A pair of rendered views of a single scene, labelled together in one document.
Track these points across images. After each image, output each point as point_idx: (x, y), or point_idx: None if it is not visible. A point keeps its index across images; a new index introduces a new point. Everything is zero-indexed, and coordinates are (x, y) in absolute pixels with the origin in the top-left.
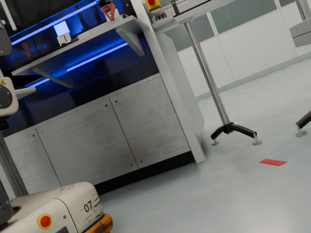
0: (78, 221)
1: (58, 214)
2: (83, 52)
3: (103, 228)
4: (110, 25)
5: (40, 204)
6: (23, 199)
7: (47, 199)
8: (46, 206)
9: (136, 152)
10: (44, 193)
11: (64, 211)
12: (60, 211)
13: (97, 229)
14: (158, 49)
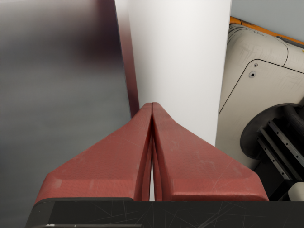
0: (269, 35)
1: (295, 48)
2: None
3: (240, 19)
4: (221, 82)
5: (284, 78)
6: (216, 138)
7: (276, 76)
8: (300, 62)
9: None
10: (230, 107)
11: (289, 46)
12: (293, 48)
13: (247, 23)
14: None
